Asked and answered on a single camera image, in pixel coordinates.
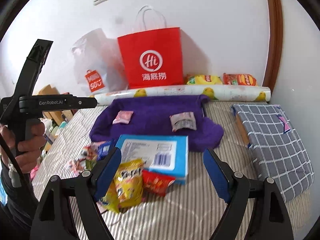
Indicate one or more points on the orange chips bag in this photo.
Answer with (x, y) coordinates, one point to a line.
(239, 79)

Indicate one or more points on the grey checked folded cloth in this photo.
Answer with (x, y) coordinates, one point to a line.
(277, 149)

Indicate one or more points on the red snack packet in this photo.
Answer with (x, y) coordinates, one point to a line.
(156, 183)

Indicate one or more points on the brown wooden door frame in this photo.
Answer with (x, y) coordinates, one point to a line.
(275, 43)

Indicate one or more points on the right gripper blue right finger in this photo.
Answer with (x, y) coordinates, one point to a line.
(214, 169)

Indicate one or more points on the blue tissue pack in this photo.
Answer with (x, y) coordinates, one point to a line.
(167, 155)

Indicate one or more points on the pale pink nougat packet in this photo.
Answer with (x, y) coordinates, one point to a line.
(185, 120)

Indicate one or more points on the white Miniso plastic bag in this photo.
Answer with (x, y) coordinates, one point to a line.
(97, 64)

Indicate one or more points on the yellow chips bag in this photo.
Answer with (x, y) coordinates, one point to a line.
(203, 80)

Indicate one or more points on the fruit print paper roll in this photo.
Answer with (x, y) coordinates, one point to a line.
(214, 92)

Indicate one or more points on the yellow snack packet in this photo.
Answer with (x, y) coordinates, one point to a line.
(126, 189)

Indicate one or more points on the person's left hand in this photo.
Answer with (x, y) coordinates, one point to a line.
(30, 148)

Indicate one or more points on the red paper shopping bag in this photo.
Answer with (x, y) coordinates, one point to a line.
(152, 57)

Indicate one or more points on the purple towel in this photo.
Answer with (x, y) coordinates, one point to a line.
(151, 117)

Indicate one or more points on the person's left forearm dark sleeve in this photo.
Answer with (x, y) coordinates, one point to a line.
(17, 215)

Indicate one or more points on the colourful cartoon snack packet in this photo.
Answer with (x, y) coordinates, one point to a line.
(86, 159)

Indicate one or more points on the small blue wrapper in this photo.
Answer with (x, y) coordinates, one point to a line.
(104, 148)

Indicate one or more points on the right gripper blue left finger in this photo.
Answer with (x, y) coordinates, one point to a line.
(104, 171)

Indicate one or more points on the pink snack packet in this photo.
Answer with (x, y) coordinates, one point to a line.
(123, 117)

